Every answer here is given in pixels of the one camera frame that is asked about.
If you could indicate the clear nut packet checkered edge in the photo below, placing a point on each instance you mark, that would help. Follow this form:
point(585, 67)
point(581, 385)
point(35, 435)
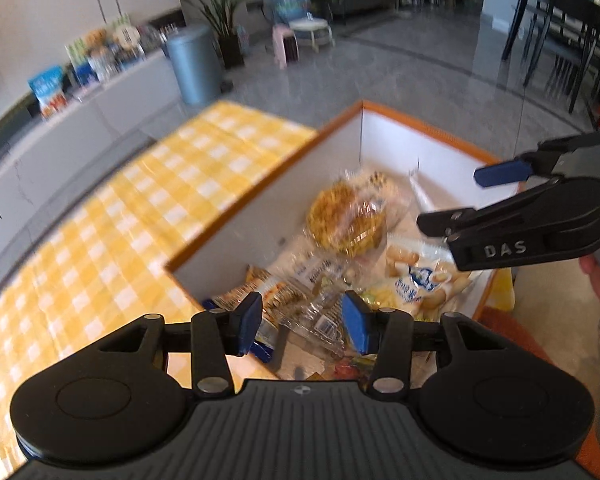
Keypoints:
point(380, 185)

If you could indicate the white marble television cabinet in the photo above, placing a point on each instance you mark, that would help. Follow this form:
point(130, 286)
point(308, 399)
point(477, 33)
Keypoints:
point(55, 160)

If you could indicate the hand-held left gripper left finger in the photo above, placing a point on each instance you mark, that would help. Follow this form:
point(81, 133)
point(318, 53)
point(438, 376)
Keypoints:
point(247, 322)

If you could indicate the potted snake plant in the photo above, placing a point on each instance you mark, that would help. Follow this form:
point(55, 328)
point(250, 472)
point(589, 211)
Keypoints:
point(222, 15)

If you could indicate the orange cardboard box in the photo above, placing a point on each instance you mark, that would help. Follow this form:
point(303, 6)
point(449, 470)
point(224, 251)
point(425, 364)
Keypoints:
point(260, 200)

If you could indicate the bread packet with blue print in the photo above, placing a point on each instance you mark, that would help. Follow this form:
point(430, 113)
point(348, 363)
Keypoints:
point(430, 275)

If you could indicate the yellow checked tablecloth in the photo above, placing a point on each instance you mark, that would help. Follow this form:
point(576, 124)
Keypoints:
point(130, 220)

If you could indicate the round yellow noodle cake packet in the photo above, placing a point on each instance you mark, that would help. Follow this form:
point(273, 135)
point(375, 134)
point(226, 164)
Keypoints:
point(347, 217)

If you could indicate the snack packets on counter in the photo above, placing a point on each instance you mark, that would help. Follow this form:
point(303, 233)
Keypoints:
point(105, 45)

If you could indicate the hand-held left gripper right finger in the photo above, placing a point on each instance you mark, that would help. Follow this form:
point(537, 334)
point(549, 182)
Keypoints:
point(358, 322)

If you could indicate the brown teddy bear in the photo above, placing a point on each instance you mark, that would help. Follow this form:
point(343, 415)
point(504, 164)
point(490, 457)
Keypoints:
point(95, 39)

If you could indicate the blue snack bag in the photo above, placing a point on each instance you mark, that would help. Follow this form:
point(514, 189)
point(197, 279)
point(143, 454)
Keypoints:
point(50, 92)

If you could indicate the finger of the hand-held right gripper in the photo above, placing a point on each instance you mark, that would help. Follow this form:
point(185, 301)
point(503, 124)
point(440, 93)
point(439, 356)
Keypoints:
point(500, 172)
point(445, 221)

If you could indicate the white nut packet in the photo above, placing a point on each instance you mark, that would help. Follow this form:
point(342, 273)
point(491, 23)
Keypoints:
point(305, 272)

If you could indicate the white round stool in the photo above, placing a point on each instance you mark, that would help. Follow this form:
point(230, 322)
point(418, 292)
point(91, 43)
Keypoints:
point(310, 32)

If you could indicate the clear plastic packet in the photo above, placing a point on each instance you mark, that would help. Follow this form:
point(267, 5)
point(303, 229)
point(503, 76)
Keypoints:
point(320, 322)

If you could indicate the grey trash bin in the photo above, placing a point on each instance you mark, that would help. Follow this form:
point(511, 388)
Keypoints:
point(194, 65)

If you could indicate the brown lattice crisp packet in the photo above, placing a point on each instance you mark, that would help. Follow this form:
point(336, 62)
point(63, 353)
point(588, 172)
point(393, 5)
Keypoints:
point(275, 292)

